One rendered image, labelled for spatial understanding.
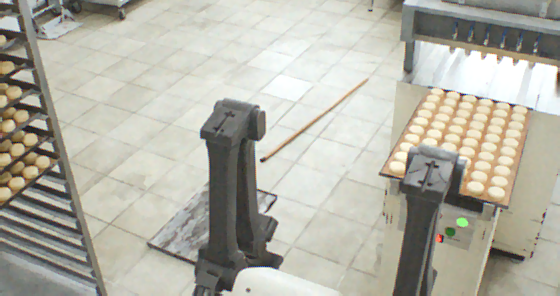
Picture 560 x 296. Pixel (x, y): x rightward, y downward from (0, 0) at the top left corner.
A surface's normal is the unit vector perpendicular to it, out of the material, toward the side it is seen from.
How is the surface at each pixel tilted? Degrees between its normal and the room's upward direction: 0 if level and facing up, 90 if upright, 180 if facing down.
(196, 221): 0
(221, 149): 81
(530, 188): 90
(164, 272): 0
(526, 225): 90
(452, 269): 90
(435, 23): 90
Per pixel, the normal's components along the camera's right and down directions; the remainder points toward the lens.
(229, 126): -0.11, -0.69
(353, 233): -0.02, -0.82
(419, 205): -0.44, 0.37
